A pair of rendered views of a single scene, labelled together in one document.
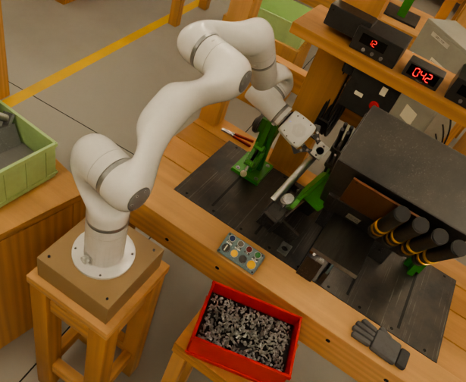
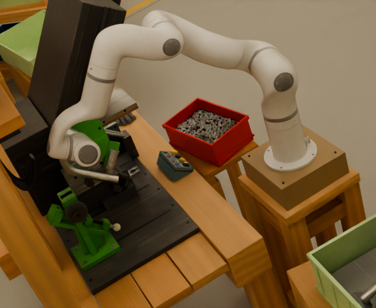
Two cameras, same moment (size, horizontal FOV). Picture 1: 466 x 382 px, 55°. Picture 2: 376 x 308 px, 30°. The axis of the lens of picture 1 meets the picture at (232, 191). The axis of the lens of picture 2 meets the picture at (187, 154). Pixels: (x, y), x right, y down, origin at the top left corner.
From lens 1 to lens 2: 2.75 m
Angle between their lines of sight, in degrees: 84
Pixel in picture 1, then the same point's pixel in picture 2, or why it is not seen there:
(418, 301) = not seen: hidden behind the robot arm
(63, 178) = (311, 286)
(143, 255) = (259, 153)
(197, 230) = (199, 187)
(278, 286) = (161, 147)
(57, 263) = (329, 148)
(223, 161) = (121, 260)
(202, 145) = (127, 293)
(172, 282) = not seen: outside the picture
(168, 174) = (193, 251)
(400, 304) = not seen: hidden behind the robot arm
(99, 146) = (273, 55)
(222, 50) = (161, 14)
